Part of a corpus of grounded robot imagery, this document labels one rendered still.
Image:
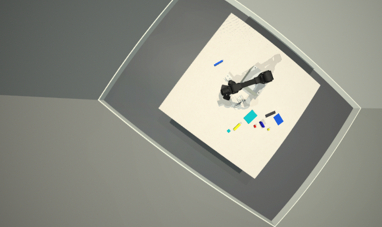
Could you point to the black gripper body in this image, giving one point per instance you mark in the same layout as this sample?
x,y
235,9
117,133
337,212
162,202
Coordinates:
x,y
227,97

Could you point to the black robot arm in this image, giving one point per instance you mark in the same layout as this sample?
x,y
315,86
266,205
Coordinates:
x,y
264,78

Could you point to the blue flat rectangular plate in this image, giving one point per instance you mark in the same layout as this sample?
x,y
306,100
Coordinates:
x,y
278,119

